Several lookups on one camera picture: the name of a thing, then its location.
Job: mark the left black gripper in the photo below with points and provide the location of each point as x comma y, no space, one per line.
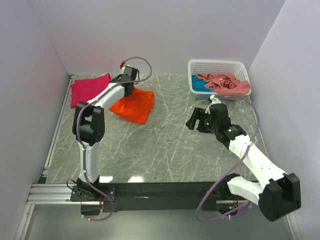
119,77

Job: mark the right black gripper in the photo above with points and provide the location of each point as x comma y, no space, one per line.
199,114

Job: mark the folded magenta t shirt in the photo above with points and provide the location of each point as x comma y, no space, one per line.
83,90

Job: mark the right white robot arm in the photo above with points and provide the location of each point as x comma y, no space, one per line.
276,192

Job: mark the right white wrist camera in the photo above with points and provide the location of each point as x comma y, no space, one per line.
212,101

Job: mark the orange t shirt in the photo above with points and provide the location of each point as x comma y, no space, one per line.
135,107

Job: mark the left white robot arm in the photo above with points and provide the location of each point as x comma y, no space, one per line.
89,127

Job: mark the black base beam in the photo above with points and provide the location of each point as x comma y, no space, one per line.
142,196

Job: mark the pink t shirt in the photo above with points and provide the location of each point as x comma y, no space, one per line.
225,83

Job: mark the white plastic basket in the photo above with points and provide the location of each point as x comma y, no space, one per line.
215,66

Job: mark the blue t shirt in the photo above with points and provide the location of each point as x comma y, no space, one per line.
198,85

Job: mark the aluminium rail frame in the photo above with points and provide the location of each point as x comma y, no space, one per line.
60,194

